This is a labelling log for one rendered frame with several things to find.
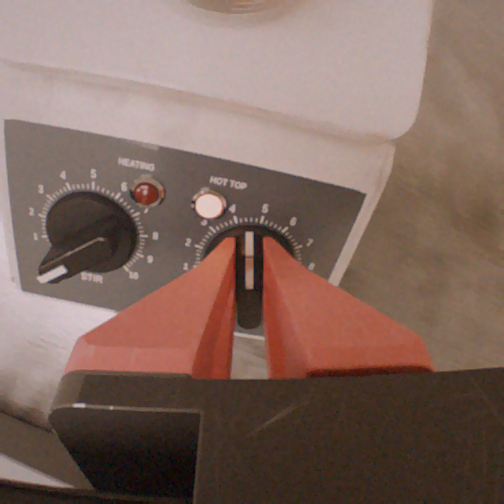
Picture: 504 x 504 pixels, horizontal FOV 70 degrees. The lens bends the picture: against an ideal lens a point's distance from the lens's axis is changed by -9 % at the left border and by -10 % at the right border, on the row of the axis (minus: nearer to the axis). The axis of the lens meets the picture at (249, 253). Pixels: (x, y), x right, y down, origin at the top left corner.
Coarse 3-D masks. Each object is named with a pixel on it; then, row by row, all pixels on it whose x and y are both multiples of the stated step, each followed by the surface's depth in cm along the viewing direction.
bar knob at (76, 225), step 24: (72, 192) 12; (48, 216) 12; (72, 216) 12; (96, 216) 12; (120, 216) 12; (48, 240) 13; (72, 240) 12; (96, 240) 11; (120, 240) 12; (48, 264) 12; (72, 264) 12; (96, 264) 12; (120, 264) 14
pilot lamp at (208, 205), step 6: (204, 198) 12; (210, 198) 12; (216, 198) 12; (198, 204) 12; (204, 204) 12; (210, 204) 12; (216, 204) 12; (198, 210) 12; (204, 210) 12; (210, 210) 12; (216, 210) 12; (204, 216) 13; (210, 216) 13
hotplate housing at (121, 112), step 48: (0, 96) 11; (48, 96) 11; (96, 96) 11; (144, 96) 11; (0, 144) 11; (192, 144) 11; (240, 144) 12; (288, 144) 12; (336, 144) 12; (384, 144) 12; (0, 192) 13
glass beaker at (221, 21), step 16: (176, 0) 8; (192, 0) 8; (208, 0) 8; (224, 0) 8; (240, 0) 8; (256, 0) 8; (272, 0) 8; (288, 0) 8; (192, 16) 9; (208, 16) 9; (224, 16) 8; (240, 16) 8; (256, 16) 9; (272, 16) 9
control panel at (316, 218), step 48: (48, 144) 11; (96, 144) 11; (144, 144) 11; (48, 192) 12; (96, 192) 12; (192, 192) 12; (240, 192) 12; (288, 192) 12; (336, 192) 12; (144, 240) 13; (192, 240) 13; (288, 240) 13; (336, 240) 13; (48, 288) 15; (96, 288) 15; (144, 288) 15
